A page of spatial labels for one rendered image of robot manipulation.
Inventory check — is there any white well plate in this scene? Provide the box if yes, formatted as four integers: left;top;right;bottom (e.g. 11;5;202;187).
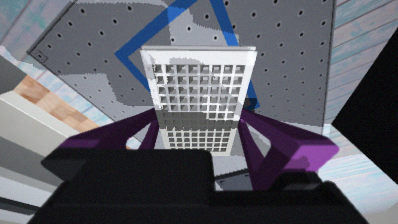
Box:
140;45;257;156

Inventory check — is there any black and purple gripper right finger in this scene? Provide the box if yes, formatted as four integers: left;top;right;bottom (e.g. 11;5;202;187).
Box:
237;107;340;190

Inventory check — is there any blue tape outline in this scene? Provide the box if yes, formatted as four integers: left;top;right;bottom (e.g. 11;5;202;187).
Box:
114;0;260;111

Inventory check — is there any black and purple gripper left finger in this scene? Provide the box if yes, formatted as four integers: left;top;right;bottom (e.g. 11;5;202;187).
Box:
57;107;159;149

